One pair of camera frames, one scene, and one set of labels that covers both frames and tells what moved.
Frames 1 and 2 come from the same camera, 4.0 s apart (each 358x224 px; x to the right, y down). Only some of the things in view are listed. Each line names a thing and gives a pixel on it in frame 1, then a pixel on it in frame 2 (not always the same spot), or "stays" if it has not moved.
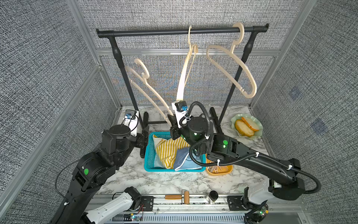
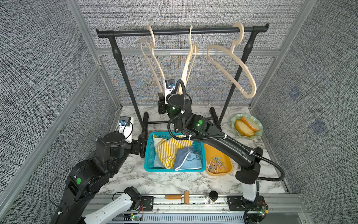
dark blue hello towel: x=182 y=159 stays
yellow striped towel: x=166 y=150 stays
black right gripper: x=179 y=130 → x=164 y=105
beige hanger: x=143 y=78 → x=147 y=50
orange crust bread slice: x=251 y=123 stays
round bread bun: x=243 y=128 stays
